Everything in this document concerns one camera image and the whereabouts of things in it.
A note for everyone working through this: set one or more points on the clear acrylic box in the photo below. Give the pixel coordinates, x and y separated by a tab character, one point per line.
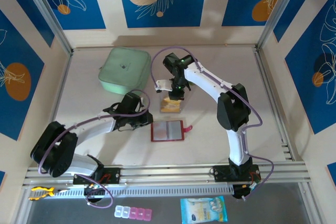
182	107

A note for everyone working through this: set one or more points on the red card holder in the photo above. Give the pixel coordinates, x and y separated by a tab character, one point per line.
168	130

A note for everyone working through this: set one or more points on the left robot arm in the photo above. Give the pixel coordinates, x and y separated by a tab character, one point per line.
55	150

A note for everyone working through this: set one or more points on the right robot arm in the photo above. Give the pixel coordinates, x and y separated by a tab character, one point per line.
232	108

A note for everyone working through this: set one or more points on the mint green zipper pouch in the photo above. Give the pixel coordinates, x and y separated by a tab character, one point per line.
123	69

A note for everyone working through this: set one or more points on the white pink pill organizer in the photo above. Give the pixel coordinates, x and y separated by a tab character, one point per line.
134	212

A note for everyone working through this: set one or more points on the blue wet wipes packet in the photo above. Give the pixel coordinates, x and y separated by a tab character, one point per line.
202	209

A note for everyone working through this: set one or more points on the yellow black pliers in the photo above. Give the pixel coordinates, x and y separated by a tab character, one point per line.
42	189

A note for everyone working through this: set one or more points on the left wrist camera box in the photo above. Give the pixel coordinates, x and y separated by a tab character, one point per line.
142	103

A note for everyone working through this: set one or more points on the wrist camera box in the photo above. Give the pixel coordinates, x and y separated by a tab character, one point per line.
164	85
142	103

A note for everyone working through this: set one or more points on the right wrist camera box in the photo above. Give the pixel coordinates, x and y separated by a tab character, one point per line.
164	85

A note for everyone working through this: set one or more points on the aluminium mounting rail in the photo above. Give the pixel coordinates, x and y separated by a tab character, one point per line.
170	172

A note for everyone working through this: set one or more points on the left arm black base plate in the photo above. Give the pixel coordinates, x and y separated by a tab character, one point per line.
113	175

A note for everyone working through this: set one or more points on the aluminium table edge rail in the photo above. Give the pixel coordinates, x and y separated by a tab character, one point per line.
58	103
264	77

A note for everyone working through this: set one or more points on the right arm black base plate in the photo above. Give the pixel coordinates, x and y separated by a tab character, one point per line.
220	174

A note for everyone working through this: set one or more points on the aluminium frame post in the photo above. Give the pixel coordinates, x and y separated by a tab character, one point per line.
45	9
278	9

